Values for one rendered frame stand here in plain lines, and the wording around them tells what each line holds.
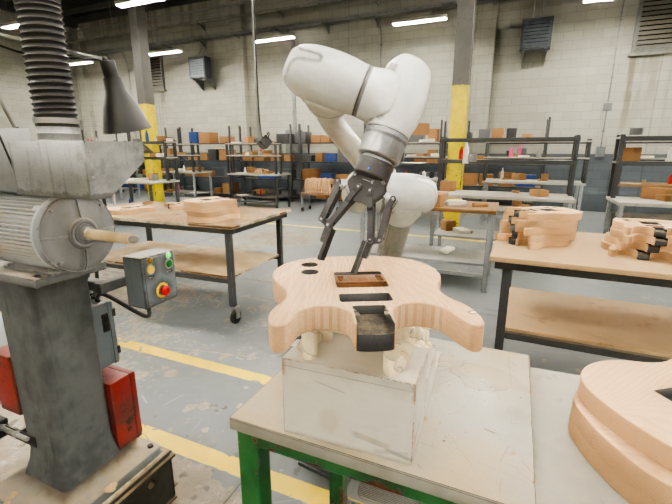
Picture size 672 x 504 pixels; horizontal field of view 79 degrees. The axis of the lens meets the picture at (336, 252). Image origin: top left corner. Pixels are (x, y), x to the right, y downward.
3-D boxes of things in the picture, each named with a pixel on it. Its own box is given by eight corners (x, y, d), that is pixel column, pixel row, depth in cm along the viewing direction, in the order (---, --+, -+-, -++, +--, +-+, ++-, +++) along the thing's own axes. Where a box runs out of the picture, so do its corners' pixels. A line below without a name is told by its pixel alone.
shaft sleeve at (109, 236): (89, 227, 126) (97, 233, 129) (83, 235, 125) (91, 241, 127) (131, 231, 119) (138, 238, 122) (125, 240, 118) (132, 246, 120)
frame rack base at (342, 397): (282, 432, 85) (280, 358, 81) (311, 393, 99) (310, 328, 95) (413, 466, 76) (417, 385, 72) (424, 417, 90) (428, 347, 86)
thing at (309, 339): (299, 358, 81) (298, 314, 79) (305, 351, 84) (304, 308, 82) (314, 361, 80) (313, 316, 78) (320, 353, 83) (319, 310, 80)
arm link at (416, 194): (354, 293, 196) (398, 291, 198) (358, 322, 185) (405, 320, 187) (376, 162, 138) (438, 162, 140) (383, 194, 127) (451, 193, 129)
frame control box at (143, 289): (92, 319, 159) (82, 255, 152) (138, 301, 178) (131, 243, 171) (138, 330, 149) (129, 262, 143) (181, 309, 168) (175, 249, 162)
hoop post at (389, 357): (380, 374, 75) (382, 327, 73) (384, 366, 78) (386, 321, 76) (398, 377, 74) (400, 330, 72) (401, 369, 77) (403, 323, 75)
